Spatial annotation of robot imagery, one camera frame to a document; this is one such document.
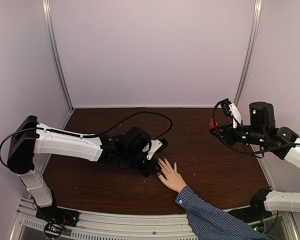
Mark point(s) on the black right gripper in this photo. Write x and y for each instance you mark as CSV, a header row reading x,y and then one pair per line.
x,y
228,138

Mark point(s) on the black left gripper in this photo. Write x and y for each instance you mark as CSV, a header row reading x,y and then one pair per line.
x,y
148,170

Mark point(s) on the red nail polish bottle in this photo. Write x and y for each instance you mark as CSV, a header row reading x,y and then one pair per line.
x,y
212,124

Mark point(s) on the blue checked shirt forearm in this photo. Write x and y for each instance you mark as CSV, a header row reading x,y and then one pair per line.
x,y
211,223

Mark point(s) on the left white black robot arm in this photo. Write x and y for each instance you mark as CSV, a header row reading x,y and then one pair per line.
x,y
134,149

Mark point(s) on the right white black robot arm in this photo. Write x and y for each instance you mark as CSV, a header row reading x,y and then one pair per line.
x,y
259,137

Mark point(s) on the pale hand with long nails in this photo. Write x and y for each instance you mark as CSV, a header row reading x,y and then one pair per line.
x,y
170,177

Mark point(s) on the round green circuit board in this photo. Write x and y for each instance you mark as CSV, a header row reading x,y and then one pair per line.
x,y
53,230

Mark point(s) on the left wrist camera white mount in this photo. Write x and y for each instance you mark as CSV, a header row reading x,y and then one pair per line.
x,y
155,146

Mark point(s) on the right aluminium corner post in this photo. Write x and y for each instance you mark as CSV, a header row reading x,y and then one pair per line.
x,y
253,35

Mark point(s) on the aluminium corner post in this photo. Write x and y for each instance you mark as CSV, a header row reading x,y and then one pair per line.
x,y
253,35
46,4

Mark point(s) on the left aluminium corner post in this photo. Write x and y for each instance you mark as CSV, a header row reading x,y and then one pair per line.
x,y
46,4

